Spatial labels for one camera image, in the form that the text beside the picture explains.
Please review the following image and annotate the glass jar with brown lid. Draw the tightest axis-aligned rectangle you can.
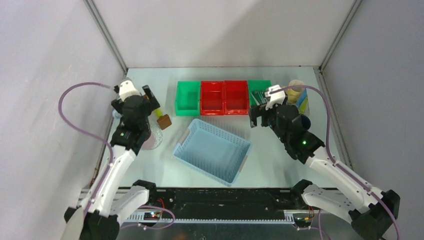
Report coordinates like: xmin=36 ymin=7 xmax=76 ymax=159
xmin=156 ymin=114 xmax=172 ymax=130

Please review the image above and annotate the light blue ceramic mug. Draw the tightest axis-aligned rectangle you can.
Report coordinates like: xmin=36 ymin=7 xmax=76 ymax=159
xmin=112 ymin=109 xmax=122 ymax=120

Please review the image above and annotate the lime green toothpaste tube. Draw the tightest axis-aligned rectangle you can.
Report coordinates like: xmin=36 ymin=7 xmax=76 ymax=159
xmin=299 ymin=96 xmax=310 ymax=116

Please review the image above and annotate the dark blue ceramic mug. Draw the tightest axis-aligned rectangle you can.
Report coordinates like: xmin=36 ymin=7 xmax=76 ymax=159
xmin=300 ymin=114 xmax=312 ymax=131

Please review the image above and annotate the green bin with toothbrushes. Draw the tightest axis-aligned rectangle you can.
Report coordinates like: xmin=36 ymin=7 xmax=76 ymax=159
xmin=247 ymin=79 xmax=271 ymax=106

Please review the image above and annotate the clear glass rectangular container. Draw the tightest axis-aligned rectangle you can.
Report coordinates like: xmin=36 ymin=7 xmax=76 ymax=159
xmin=296 ymin=96 xmax=310 ymax=117

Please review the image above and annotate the yellow ceramic mug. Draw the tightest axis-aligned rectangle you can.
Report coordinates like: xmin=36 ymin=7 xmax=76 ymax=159
xmin=286 ymin=79 xmax=305 ymax=104

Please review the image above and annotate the blue toothpaste tube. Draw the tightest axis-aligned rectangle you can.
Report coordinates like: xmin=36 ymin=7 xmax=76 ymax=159
xmin=296 ymin=88 xmax=308 ymax=109

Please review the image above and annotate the green bin with toothpaste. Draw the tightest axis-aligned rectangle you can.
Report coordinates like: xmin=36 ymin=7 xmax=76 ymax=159
xmin=175 ymin=81 xmax=201 ymax=116

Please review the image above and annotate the red plastic bin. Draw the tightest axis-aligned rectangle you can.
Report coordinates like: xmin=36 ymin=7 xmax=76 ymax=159
xmin=199 ymin=80 xmax=250 ymax=116

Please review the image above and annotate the light blue plastic basket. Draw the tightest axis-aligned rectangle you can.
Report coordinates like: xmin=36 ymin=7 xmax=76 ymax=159
xmin=172 ymin=118 xmax=253 ymax=187

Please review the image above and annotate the pink ceramic mug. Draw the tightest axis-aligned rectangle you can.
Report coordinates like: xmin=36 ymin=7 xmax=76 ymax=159
xmin=141 ymin=131 xmax=156 ymax=150

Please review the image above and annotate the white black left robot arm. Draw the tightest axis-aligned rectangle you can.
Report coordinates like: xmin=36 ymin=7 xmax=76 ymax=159
xmin=61 ymin=80 xmax=161 ymax=240

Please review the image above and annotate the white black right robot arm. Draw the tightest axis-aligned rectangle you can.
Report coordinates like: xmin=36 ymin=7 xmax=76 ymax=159
xmin=248 ymin=104 xmax=401 ymax=240

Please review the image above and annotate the clear textured glass tray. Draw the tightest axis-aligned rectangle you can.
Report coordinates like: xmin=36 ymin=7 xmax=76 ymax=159
xmin=150 ymin=121 xmax=163 ymax=149

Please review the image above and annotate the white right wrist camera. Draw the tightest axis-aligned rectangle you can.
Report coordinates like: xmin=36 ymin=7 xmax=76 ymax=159
xmin=264 ymin=84 xmax=286 ymax=111

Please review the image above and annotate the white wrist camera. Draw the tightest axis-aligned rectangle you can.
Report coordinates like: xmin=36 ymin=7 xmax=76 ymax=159
xmin=264 ymin=84 xmax=286 ymax=111
xmin=113 ymin=77 xmax=142 ymax=102

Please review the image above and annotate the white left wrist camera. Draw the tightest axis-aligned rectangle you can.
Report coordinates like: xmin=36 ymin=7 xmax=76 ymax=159
xmin=113 ymin=77 xmax=142 ymax=102

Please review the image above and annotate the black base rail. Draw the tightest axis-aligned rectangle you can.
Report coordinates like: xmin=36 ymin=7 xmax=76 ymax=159
xmin=125 ymin=188 xmax=309 ymax=221

